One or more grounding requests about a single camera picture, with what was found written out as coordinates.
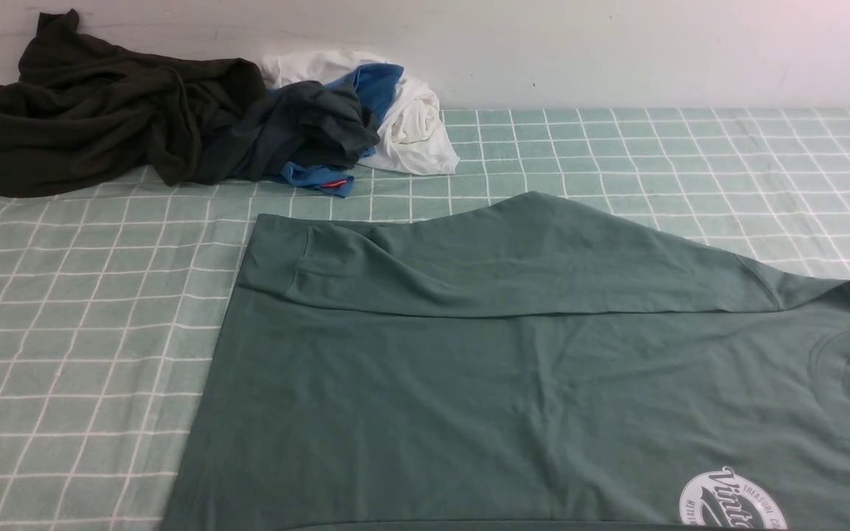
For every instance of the green long-sleeved shirt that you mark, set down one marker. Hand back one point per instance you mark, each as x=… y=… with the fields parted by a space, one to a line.
x=537 y=364

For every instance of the white crumpled garment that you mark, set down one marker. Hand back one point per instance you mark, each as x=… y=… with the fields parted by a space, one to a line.
x=413 y=137

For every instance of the dark grey crumpled garment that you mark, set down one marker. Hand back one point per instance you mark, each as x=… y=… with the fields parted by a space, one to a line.
x=305 y=123

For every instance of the blue crumpled garment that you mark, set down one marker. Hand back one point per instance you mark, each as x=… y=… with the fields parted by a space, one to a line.
x=374 y=84

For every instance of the green checkered tablecloth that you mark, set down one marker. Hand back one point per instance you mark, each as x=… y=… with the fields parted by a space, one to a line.
x=111 y=298

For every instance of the dark olive crumpled garment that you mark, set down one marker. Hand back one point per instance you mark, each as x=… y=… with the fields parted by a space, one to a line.
x=85 y=111

